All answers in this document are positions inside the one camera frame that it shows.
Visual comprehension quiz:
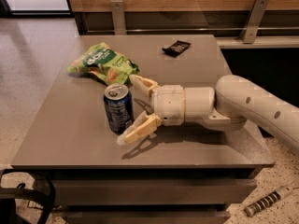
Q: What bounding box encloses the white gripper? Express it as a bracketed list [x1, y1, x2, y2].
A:
[117, 75, 185, 146]

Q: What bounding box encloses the blue pepsi can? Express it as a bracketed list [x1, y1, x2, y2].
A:
[103, 84, 134, 134]

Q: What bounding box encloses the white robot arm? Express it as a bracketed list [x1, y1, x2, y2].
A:
[118, 75, 299, 155]

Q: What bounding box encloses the grey drawer cabinet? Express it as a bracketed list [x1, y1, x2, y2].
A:
[10, 34, 276, 224]

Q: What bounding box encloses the black snack wrapper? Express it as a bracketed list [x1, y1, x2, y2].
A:
[162, 40, 191, 58]

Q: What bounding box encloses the green chip bag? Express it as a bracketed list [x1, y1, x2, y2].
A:
[67, 42, 139, 85]

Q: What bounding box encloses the left metal bracket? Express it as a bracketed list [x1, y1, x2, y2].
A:
[110, 0, 127, 35]

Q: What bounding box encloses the metal bracket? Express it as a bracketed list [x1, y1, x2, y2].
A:
[110, 0, 127, 35]
[240, 0, 269, 44]

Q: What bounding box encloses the right metal bracket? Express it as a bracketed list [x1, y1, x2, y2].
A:
[240, 0, 269, 44]

